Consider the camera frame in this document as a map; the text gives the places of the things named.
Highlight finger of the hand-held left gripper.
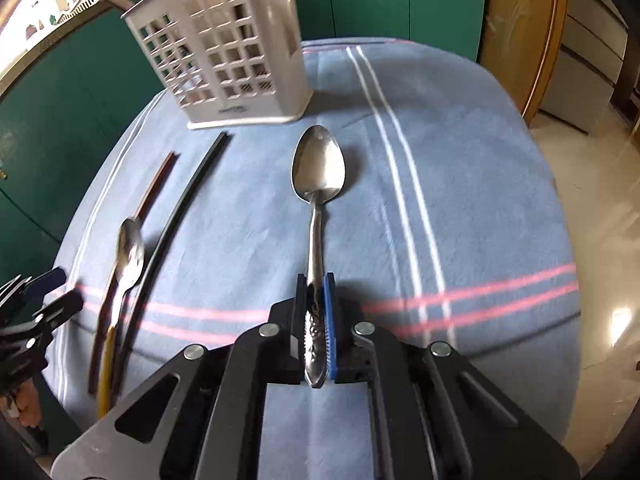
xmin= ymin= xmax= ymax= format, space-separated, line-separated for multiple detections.
xmin=31 ymin=291 xmax=85 ymax=332
xmin=22 ymin=268 xmax=66 ymax=295

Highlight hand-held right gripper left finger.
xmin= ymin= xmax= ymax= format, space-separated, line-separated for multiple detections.
xmin=50 ymin=272 xmax=311 ymax=480

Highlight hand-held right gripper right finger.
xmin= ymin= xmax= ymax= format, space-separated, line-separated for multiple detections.
xmin=322 ymin=272 xmax=584 ymax=480

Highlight silver spoon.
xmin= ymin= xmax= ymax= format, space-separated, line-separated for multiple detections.
xmin=291 ymin=124 xmax=347 ymax=390

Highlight white plastic utensil basket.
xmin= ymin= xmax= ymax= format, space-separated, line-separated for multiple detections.
xmin=121 ymin=0 xmax=315 ymax=131

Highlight person's left hand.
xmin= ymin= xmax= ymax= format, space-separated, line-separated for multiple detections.
xmin=0 ymin=377 xmax=44 ymax=429

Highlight blue checked cloth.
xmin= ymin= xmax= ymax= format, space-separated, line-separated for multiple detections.
xmin=50 ymin=37 xmax=584 ymax=480

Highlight black chopstick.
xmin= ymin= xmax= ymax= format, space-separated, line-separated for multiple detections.
xmin=120 ymin=131 xmax=232 ymax=394
xmin=116 ymin=131 xmax=228 ymax=392

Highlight teal base cabinets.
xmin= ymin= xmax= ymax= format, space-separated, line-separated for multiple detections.
xmin=0 ymin=0 xmax=489 ymax=273

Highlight wooden glass sliding door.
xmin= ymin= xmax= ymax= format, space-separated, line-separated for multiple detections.
xmin=477 ymin=0 xmax=572 ymax=127

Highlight silver refrigerator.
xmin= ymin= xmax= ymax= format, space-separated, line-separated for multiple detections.
xmin=539 ymin=0 xmax=632 ymax=135

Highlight gold-handled spoon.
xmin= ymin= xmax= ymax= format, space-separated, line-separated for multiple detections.
xmin=96 ymin=217 xmax=146 ymax=419

